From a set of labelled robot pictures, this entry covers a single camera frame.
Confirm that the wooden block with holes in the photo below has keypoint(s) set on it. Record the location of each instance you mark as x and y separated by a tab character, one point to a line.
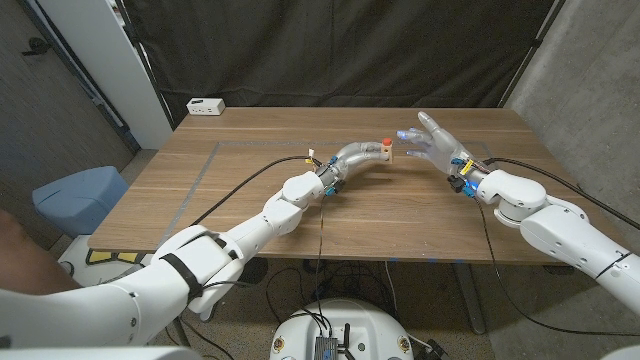
387	152

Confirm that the grey finned module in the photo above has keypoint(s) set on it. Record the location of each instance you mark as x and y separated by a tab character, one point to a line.
325	348

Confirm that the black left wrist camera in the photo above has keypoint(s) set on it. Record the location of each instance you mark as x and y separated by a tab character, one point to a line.
335	187

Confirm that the red-headed wooden screw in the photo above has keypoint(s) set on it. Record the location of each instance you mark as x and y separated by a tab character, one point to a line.
386	142

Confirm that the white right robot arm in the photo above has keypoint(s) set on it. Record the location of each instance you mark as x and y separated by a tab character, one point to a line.
555	230

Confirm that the blue stool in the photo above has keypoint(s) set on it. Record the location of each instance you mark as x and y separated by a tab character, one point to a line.
75	200

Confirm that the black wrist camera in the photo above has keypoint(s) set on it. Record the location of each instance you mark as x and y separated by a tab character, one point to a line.
335	187
456	184

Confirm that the black round floor fan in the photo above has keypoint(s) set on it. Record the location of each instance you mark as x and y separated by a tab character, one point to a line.
260	270

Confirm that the person's bare leg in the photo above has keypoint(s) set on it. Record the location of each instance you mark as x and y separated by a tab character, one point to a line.
25	260

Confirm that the black backdrop stand pole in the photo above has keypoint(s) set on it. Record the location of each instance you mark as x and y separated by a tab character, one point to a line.
145	65
534	50

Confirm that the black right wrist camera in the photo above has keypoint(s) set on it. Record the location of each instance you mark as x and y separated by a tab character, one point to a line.
456	184

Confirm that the white power strip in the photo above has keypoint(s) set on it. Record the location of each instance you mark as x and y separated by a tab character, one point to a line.
205	106

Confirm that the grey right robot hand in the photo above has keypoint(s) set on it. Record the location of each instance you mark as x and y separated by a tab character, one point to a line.
442	147

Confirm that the white floor board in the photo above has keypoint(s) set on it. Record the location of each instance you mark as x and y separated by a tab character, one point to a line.
75	247

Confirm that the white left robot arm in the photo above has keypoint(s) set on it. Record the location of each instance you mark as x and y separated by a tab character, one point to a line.
175	290

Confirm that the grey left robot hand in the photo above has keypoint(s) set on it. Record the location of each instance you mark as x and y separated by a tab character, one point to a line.
347	159

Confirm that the yellow black floor marker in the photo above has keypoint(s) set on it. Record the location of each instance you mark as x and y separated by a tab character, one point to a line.
100	257

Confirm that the black backdrop curtain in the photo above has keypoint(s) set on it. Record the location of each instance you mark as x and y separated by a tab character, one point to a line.
330	50

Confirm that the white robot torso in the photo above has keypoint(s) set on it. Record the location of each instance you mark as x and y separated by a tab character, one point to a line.
370	325

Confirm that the grey table leg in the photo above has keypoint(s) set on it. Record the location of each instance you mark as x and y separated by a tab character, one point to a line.
470	300

